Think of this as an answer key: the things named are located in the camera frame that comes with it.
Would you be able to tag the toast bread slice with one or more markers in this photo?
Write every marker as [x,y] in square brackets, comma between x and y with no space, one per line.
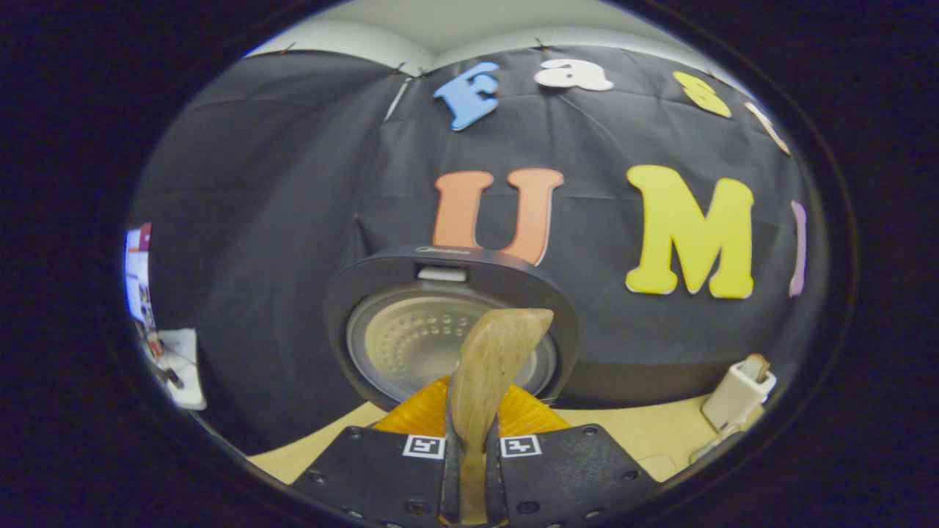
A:
[759,364]

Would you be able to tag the white side table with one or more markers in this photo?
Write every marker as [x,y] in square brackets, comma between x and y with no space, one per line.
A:
[183,367]

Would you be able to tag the wooden spoon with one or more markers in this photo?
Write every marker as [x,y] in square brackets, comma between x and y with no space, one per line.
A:
[491,359]

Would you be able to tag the black backdrop cloth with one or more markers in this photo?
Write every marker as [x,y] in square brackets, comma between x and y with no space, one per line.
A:
[279,220]

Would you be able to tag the computer monitor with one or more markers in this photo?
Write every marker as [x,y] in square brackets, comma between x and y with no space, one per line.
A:
[137,271]

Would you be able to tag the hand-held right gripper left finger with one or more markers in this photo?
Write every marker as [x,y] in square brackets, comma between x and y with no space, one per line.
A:
[381,477]

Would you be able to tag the dark grey rice cooker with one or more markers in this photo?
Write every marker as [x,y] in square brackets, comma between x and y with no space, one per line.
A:
[411,345]

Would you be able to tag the white toaster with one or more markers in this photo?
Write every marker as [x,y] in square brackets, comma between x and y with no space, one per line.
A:
[733,396]

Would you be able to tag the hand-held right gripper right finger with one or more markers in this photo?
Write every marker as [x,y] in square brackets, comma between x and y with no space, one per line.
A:
[572,477]

